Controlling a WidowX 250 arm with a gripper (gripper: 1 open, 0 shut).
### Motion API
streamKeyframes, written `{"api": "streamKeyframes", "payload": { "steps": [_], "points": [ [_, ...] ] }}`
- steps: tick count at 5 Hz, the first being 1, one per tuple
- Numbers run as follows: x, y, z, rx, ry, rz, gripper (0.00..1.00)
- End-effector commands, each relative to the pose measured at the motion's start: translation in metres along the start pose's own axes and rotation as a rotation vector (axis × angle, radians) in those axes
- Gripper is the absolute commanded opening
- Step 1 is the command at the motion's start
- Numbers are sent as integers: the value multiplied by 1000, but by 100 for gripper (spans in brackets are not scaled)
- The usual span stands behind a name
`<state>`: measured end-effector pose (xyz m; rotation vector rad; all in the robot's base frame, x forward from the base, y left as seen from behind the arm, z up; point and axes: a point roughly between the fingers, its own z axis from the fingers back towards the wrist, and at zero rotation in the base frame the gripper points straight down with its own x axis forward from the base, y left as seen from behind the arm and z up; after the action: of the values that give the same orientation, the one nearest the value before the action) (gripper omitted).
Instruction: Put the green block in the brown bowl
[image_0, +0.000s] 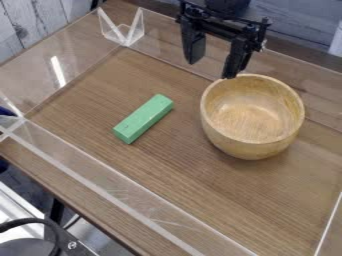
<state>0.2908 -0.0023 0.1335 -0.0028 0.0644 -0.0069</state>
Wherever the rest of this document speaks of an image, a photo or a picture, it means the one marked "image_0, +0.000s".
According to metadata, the grey metal bracket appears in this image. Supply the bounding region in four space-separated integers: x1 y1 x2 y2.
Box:
53 226 99 256

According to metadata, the black table leg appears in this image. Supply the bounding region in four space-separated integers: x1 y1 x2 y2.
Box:
49 199 65 224

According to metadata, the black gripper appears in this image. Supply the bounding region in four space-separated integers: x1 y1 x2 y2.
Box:
176 0 271 79

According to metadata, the green rectangular block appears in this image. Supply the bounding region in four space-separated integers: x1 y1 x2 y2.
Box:
112 94 173 144

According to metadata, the clear acrylic front wall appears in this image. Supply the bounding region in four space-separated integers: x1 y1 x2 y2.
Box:
0 96 256 256

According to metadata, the clear acrylic corner bracket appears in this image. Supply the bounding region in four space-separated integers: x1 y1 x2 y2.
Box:
96 8 144 47

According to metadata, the brown wooden bowl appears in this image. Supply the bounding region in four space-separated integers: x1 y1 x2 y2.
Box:
200 74 304 160

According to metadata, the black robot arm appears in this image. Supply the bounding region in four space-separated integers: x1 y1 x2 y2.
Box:
176 0 271 79

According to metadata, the black cable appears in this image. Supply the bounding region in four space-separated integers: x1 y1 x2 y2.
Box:
0 217 64 256

